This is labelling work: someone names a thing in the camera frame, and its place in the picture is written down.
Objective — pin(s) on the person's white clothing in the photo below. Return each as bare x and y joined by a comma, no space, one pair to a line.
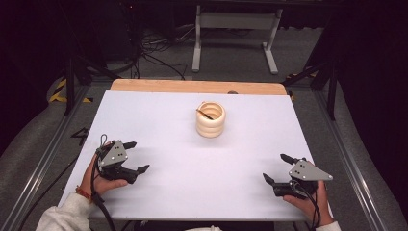
202,228

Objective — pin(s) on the person's left hand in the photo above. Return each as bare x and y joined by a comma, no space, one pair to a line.
106,186

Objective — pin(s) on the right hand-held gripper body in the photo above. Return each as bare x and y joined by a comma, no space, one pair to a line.
304,171

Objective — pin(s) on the black pencil with wooden end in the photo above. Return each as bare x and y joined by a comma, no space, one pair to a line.
205,114

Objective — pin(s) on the aluminium rail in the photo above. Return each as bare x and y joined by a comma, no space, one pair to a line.
346,154
38,170

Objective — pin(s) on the wooden table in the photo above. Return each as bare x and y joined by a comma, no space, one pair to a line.
179,86

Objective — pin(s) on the person's right hand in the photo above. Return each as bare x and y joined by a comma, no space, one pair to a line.
308,205

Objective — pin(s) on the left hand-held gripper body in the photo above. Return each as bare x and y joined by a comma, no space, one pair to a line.
114,157

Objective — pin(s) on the ribbed wooden pen holder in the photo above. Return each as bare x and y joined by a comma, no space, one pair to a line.
210,125

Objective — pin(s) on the black tripod stand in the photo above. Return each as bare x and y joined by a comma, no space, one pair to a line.
332,89
69,83

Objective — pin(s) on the white board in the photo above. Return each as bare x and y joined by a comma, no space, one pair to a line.
192,186

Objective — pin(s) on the white metal stand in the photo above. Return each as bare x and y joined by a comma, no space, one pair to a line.
237,20

